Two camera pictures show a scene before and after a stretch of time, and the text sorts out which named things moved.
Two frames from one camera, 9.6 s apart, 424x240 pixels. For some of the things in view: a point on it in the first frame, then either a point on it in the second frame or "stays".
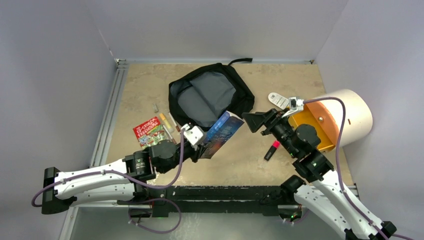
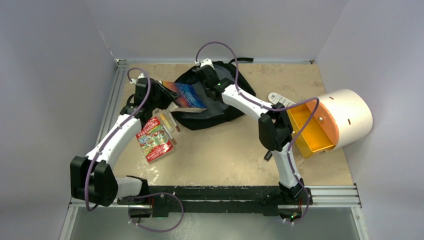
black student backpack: [201, 96] stays
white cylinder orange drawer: [324, 117] stays
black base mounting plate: [213, 201] stays
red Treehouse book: [150, 132] stays
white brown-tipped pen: [172, 139] stays
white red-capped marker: [175, 124] stays
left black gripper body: [187, 152] -> [162, 98]
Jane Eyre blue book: [220, 132] -> [188, 101]
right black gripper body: [279, 128] -> [206, 89]
